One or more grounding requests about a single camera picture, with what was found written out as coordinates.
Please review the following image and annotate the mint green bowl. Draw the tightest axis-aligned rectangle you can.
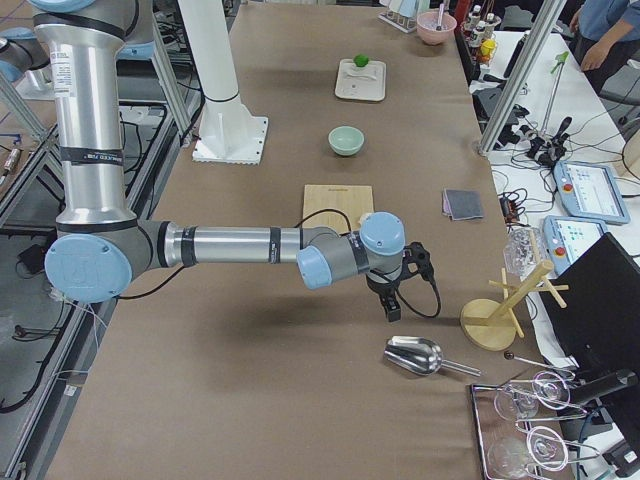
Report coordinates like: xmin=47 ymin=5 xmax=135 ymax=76
xmin=328 ymin=125 xmax=365 ymax=157

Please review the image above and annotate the black wire glass rack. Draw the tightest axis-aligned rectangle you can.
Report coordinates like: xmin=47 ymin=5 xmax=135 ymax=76
xmin=469 ymin=371 xmax=600 ymax=479

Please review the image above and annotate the grey folded cloth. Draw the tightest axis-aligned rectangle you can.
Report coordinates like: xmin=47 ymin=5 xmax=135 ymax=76
xmin=442 ymin=189 xmax=484 ymax=221

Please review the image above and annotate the pink bowl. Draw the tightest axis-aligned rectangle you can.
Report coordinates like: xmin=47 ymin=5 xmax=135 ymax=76
xmin=416 ymin=11 xmax=457 ymax=46

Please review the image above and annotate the lower blue teach pendant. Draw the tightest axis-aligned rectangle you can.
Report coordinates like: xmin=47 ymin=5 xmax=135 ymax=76
xmin=543 ymin=215 xmax=608 ymax=273

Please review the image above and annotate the black monitor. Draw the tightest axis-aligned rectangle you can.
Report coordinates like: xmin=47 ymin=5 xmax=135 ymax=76
xmin=540 ymin=233 xmax=639 ymax=374

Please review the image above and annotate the wooden cutting board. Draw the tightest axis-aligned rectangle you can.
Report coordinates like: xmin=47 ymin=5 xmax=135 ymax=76
xmin=302 ymin=184 xmax=375 ymax=234

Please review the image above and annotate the blue teach pendant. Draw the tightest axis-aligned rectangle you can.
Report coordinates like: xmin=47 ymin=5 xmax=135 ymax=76
xmin=553 ymin=160 xmax=631 ymax=225
xmin=543 ymin=215 xmax=608 ymax=273

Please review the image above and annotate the white ceramic spoon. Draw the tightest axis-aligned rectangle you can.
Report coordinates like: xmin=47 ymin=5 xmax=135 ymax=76
xmin=346 ymin=71 xmax=378 ymax=81

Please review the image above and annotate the upper blue teach pendant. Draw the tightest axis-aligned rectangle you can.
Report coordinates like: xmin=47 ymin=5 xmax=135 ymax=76
xmin=553 ymin=160 xmax=631 ymax=225

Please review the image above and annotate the cream rabbit tray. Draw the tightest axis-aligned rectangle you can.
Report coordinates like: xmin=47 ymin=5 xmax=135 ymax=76
xmin=334 ymin=59 xmax=387 ymax=102

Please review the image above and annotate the wooden mug tree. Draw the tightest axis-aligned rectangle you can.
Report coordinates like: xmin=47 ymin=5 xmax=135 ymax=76
xmin=460 ymin=260 xmax=569 ymax=351

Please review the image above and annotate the aluminium frame post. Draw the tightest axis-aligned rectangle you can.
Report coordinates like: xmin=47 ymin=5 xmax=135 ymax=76
xmin=477 ymin=0 xmax=566 ymax=157

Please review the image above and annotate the green lime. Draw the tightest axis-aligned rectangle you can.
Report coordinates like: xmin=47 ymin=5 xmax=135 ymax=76
xmin=353 ymin=54 xmax=369 ymax=68

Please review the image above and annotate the clear plastic container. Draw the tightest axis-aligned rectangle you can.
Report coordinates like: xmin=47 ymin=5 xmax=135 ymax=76
xmin=503 ymin=227 xmax=548 ymax=277

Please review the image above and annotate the steel scoop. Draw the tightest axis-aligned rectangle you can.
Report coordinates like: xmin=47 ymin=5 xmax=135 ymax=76
xmin=384 ymin=336 xmax=482 ymax=377

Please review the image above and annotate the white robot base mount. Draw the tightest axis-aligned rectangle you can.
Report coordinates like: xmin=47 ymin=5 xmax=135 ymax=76
xmin=179 ymin=1 xmax=268 ymax=165

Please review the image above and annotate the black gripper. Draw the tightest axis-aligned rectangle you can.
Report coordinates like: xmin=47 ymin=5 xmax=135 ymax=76
xmin=366 ymin=249 xmax=415 ymax=322

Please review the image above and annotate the condiment bottle rack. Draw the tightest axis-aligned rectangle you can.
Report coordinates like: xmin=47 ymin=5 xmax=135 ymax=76
xmin=461 ymin=1 xmax=502 ymax=66

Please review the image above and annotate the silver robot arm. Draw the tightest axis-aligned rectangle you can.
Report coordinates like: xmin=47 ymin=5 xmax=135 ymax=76
xmin=33 ymin=1 xmax=418 ymax=321

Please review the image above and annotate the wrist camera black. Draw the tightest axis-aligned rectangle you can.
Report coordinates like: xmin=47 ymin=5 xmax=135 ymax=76
xmin=403 ymin=242 xmax=434 ymax=282

